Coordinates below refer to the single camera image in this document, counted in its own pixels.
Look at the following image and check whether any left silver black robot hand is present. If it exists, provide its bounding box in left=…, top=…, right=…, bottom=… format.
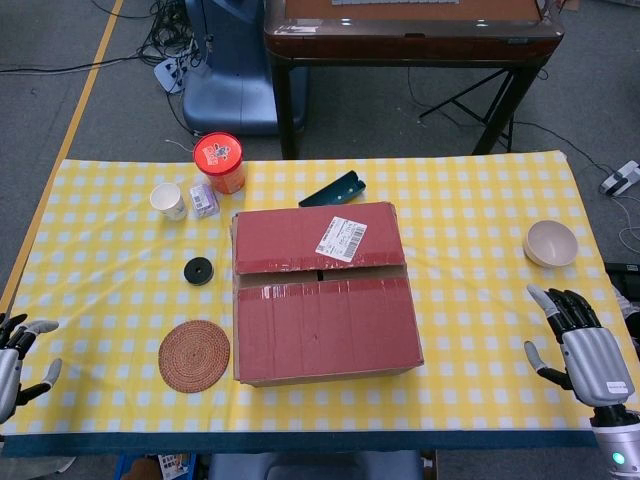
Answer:
left=0, top=313, right=64, bottom=424

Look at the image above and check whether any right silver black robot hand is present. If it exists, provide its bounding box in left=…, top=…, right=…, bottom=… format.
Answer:
left=523, top=283, right=633, bottom=416

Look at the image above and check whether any brown cardboard box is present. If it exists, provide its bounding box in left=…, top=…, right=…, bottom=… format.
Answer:
left=229, top=201, right=425, bottom=389

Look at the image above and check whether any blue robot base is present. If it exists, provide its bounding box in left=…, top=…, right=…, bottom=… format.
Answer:
left=181, top=0, right=309, bottom=137

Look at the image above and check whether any beige bowl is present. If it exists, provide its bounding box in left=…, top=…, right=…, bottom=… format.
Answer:
left=522, top=219, right=580, bottom=270

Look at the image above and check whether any yellow white checked tablecloth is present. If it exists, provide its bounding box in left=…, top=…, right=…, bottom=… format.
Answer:
left=0, top=149, right=614, bottom=436

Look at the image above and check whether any blue crate with papers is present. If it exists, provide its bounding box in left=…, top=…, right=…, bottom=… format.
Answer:
left=114, top=452, right=197, bottom=480

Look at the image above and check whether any white black floor device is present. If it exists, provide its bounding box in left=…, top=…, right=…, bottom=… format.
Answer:
left=599, top=159, right=640, bottom=196

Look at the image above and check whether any woven rattan coaster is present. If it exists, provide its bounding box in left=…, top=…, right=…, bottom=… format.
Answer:
left=158, top=319, right=232, bottom=394

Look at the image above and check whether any black round disc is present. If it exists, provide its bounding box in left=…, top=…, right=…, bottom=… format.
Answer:
left=183, top=256, right=215, bottom=287

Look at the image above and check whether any white paper cup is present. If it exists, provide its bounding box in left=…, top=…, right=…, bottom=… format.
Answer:
left=149, top=182, right=189, bottom=222

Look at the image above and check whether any small purple packet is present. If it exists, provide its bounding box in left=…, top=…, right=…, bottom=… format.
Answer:
left=189, top=183, right=222, bottom=220

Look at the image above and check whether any black metal folding stand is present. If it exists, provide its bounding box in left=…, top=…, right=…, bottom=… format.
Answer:
left=418, top=68, right=516, bottom=155

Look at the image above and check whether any blue grey seat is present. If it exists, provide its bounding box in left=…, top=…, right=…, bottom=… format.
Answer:
left=207, top=449, right=425, bottom=480

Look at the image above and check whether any orange canister with red lid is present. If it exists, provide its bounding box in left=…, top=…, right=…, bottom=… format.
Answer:
left=193, top=131, right=247, bottom=195

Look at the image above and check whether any dark teal case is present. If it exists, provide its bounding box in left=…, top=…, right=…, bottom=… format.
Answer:
left=298, top=169, right=368, bottom=207

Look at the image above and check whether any white power strip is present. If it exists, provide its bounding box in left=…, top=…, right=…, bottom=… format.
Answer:
left=152, top=55, right=194, bottom=95

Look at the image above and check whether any dark wooden mahjong table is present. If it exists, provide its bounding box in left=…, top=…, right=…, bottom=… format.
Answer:
left=263, top=0, right=566, bottom=160

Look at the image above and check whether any thin white cable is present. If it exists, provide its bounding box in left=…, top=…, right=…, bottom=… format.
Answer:
left=610, top=193, right=640, bottom=262

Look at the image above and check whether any long black floor cable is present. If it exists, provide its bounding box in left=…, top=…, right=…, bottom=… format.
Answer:
left=0, top=52, right=157, bottom=76

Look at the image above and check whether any black cable tangle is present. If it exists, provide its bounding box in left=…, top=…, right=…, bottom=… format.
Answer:
left=135, top=0, right=217, bottom=67

